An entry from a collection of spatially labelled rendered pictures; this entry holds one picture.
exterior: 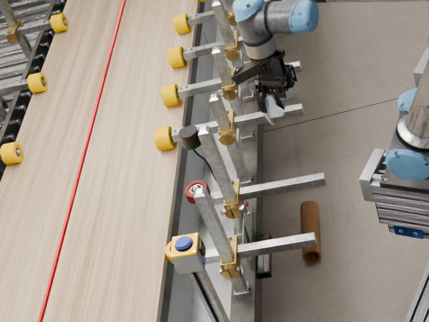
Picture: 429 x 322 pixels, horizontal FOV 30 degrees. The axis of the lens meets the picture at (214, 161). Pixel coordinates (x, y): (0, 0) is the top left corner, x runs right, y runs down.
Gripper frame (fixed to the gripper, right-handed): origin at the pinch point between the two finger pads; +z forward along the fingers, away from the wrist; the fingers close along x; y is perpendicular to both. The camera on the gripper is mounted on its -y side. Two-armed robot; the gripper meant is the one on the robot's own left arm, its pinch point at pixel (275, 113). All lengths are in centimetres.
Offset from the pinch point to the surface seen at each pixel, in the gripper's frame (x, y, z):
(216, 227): -18.1, -18.7, 29.6
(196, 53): 69, -78, 37
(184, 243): -40.9, -8.3, 8.5
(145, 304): -41, -35, 42
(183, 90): 45, -70, 36
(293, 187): 17, -14, 47
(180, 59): 64, -83, 36
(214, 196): 6, -38, 46
